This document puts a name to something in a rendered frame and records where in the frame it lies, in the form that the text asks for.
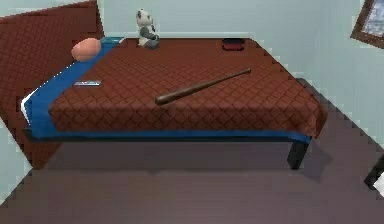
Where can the brown baseball bat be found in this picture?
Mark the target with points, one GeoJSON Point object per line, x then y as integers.
{"type": "Point", "coordinates": [196, 89]}

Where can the red quilted bed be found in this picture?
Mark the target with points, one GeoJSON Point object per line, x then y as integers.
{"type": "Point", "coordinates": [186, 86]}

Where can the black white furniture corner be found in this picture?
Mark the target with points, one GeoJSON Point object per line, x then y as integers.
{"type": "Point", "coordinates": [376, 175]}

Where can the brown framed window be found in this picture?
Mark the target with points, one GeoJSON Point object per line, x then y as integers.
{"type": "Point", "coordinates": [370, 23]}

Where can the white grey teddy bear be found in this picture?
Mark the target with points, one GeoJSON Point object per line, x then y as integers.
{"type": "Point", "coordinates": [146, 31]}

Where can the pink round pillow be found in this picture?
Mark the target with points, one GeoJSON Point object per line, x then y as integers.
{"type": "Point", "coordinates": [86, 49]}

